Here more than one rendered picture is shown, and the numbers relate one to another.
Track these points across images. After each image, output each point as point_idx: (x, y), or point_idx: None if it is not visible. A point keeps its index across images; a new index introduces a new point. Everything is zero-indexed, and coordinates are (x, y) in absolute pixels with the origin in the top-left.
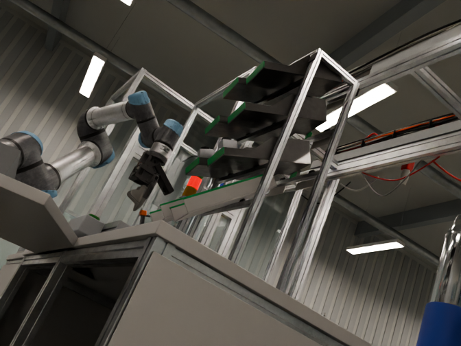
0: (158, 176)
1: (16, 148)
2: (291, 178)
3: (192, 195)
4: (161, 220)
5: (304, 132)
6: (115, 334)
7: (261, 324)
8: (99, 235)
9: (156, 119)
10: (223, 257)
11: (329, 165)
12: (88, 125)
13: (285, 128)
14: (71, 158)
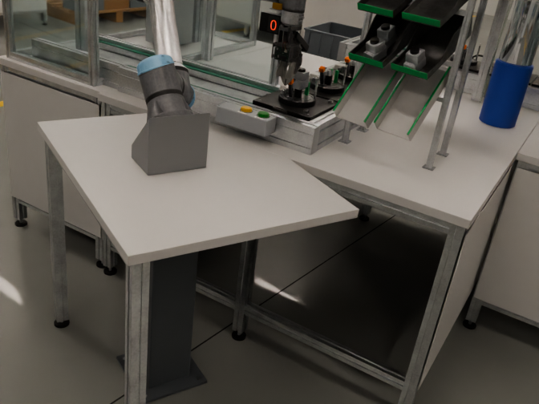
0: (301, 46)
1: (182, 98)
2: None
3: (412, 127)
4: (470, 220)
5: None
6: (452, 280)
7: (485, 209)
8: (350, 182)
9: None
10: (483, 203)
11: (480, 25)
12: None
13: (466, 28)
14: (173, 34)
